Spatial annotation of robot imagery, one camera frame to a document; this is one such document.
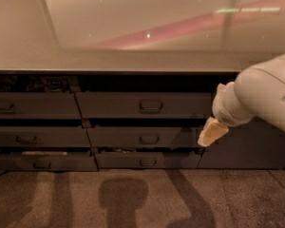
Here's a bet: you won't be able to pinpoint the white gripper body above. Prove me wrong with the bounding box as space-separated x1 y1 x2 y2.
212 82 254 127

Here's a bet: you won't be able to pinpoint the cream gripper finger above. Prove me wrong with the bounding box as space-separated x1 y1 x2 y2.
198 117 229 147

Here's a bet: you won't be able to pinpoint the grey drawer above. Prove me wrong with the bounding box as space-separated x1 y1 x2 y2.
75 92 212 119
0 126 90 147
0 152 98 172
95 152 201 169
87 127 200 148
0 92 81 120

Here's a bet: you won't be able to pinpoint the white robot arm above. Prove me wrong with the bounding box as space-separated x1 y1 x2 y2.
198 54 285 147

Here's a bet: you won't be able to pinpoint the white item in drawer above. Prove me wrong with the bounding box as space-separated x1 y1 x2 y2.
21 151 67 156

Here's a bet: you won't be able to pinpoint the dark items in drawer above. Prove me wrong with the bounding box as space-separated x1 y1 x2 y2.
0 75 69 93

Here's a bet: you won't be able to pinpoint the grey cabinet door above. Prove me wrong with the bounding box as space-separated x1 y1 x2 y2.
199 120 285 169

